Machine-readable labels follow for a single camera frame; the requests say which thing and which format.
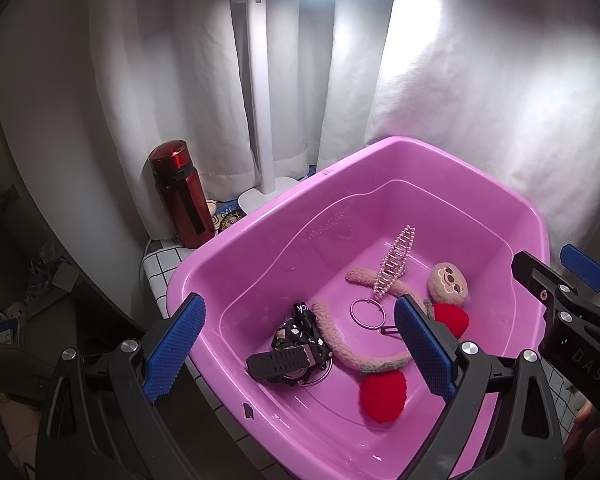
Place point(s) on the pink fluffy headband red hearts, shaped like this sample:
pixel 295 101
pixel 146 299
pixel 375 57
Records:
pixel 340 345

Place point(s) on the white curtain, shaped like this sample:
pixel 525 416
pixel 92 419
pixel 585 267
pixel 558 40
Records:
pixel 430 85

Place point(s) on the person's right hand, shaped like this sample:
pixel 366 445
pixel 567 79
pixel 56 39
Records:
pixel 587 440

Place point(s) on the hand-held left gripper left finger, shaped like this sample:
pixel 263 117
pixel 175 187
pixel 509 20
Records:
pixel 175 345

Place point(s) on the blue cartoon printed pad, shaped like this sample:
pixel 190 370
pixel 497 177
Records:
pixel 227 217

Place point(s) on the pile of floor clutter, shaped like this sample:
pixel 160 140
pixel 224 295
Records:
pixel 35 290

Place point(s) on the black wrist watch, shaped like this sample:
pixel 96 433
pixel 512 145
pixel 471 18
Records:
pixel 280 362

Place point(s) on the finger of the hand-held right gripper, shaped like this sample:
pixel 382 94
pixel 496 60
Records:
pixel 540 277
pixel 587 270

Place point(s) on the pink plastic basin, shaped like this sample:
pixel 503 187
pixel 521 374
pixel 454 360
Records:
pixel 330 220

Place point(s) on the pearl hair claw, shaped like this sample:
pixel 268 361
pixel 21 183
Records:
pixel 395 260

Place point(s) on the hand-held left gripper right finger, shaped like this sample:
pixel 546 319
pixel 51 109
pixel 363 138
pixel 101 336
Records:
pixel 425 350

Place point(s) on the white desk lamp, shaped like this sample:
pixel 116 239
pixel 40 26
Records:
pixel 262 110

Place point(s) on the tan plush monkey face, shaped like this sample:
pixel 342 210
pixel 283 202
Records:
pixel 447 285

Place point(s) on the red metal bottle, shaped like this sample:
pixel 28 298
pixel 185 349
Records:
pixel 185 200

